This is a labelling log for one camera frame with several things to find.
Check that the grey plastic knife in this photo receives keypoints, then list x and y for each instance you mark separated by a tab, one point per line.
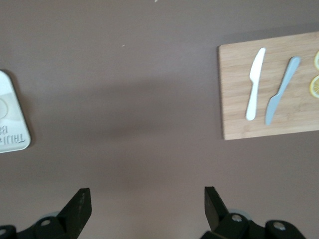
271	109

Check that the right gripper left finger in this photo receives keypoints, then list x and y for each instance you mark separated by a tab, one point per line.
74	214

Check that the white tray with bear print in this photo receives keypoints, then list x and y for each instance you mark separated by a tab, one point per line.
15	134

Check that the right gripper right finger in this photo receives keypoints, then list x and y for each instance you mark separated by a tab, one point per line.
216	214

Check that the white plastic knife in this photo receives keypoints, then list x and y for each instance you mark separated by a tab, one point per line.
258	64

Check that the yellow lemon slice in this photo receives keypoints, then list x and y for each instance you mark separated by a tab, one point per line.
315	87
317	61

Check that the wooden cutting board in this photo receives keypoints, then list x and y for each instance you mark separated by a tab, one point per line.
234	87

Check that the brown table cover sheet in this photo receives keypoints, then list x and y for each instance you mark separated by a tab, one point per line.
149	99

